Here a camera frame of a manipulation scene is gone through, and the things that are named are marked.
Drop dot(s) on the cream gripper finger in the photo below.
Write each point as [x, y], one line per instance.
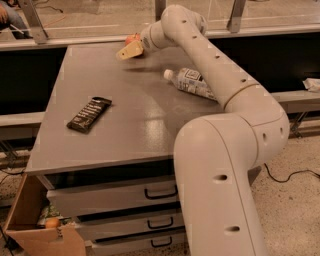
[131, 50]

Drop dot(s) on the red apple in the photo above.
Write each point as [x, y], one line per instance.
[132, 38]

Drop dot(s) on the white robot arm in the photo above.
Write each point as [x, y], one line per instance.
[213, 154]

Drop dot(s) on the clear plastic water bottle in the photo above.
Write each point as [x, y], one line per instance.
[189, 81]

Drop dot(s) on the black snack bar wrapper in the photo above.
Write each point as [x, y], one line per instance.
[84, 120]

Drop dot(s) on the grey drawer cabinet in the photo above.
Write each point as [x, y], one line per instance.
[133, 139]

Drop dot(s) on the top grey drawer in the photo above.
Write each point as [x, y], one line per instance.
[114, 196]

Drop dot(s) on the grey drawer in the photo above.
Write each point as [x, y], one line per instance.
[129, 225]
[151, 240]
[114, 196]

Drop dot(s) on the green snack bag in box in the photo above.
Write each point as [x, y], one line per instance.
[50, 211]

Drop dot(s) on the middle grey drawer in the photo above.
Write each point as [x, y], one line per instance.
[129, 225]

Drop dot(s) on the orange fruit in box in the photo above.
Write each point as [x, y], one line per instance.
[52, 223]

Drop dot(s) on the bottom grey drawer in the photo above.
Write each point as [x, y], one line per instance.
[151, 240]

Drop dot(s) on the brown cardboard box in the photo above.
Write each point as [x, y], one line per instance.
[21, 224]

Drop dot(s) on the middle metal railing post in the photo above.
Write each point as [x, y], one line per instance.
[160, 6]

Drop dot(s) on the right metal railing post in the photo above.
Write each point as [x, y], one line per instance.
[234, 22]

